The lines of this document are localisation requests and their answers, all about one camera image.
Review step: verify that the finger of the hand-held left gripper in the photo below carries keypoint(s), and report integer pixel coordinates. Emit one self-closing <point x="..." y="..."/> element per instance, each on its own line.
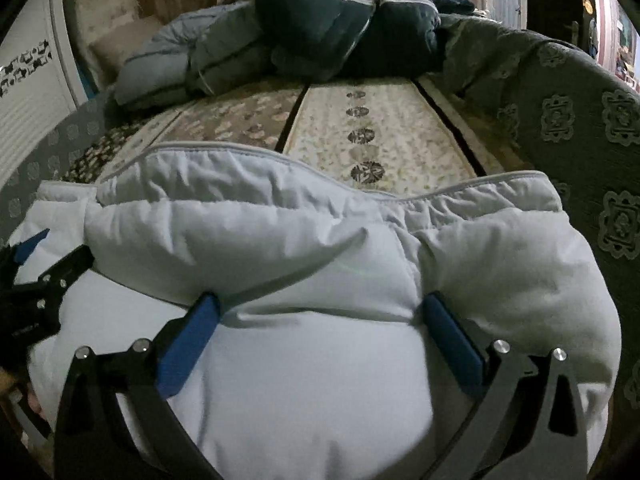
<point x="32" y="247"/>
<point x="67" y="267"/>

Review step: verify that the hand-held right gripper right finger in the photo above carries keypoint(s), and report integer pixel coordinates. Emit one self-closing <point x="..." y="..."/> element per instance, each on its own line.
<point x="452" y="337"/>

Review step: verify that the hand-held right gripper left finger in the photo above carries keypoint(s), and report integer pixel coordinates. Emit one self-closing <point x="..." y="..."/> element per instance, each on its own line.
<point x="190" y="340"/>

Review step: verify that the white padded jacket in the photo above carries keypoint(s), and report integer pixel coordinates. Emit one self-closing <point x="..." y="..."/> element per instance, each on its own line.
<point x="310" y="270"/>

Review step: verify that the white ribbed cabinet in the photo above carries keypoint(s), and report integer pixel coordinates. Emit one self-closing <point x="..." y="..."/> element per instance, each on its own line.
<point x="30" y="100"/>

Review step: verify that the floral patterned blanket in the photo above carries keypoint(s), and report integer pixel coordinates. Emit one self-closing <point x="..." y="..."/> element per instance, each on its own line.
<point x="350" y="130"/>

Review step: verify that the beige pillow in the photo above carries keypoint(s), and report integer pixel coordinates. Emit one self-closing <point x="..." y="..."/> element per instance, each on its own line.
<point x="112" y="25"/>

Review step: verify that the grey patterned bed cover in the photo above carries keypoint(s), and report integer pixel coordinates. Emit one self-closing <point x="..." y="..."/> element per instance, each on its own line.
<point x="565" y="125"/>

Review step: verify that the dark wooden door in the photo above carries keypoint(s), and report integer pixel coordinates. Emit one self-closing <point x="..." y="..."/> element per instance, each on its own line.
<point x="555" y="5"/>

